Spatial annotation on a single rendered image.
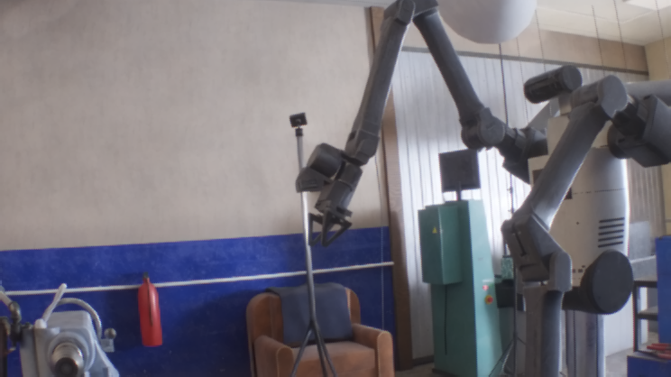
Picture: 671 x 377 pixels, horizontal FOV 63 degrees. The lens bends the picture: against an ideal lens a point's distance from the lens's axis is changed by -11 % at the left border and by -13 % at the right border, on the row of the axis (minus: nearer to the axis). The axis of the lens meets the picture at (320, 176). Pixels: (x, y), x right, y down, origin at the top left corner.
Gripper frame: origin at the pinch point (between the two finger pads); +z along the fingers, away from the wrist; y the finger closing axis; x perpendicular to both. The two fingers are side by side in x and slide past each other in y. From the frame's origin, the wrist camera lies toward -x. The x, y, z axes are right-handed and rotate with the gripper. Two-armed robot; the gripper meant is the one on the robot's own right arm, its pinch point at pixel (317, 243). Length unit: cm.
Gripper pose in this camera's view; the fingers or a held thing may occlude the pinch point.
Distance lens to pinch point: 142.8
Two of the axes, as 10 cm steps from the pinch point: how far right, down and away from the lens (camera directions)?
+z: -4.1, 8.8, -2.3
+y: 3.2, -1.0, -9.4
